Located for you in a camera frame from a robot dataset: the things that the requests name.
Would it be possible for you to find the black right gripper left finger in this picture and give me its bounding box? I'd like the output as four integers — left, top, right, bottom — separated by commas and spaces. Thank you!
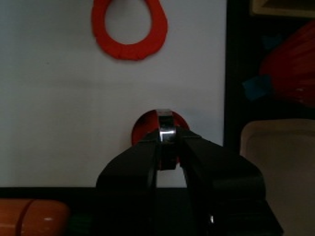
95, 128, 161, 236

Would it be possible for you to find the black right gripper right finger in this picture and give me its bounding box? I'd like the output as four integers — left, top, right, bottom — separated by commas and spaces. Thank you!
177, 127, 284, 236

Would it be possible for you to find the red dough disc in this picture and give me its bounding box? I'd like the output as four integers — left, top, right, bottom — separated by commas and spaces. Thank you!
131, 110, 191, 170

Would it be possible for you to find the round metal dough cutter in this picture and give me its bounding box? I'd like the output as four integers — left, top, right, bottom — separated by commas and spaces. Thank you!
155, 109, 181, 170

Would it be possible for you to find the red bowl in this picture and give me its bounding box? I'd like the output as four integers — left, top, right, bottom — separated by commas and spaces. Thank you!
258, 19, 315, 109

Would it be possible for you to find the light wooden drawer box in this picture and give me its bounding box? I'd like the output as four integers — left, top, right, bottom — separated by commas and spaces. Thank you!
250, 0, 315, 18

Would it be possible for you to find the beige plastic container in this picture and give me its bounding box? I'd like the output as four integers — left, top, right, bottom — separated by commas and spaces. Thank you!
239, 119, 315, 236

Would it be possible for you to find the orange toy block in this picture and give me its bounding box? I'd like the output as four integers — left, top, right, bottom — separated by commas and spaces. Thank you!
0, 198, 71, 236

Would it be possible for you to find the blue tape piece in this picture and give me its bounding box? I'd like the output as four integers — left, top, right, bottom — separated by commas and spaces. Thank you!
260, 32, 286, 52
242, 74, 275, 101

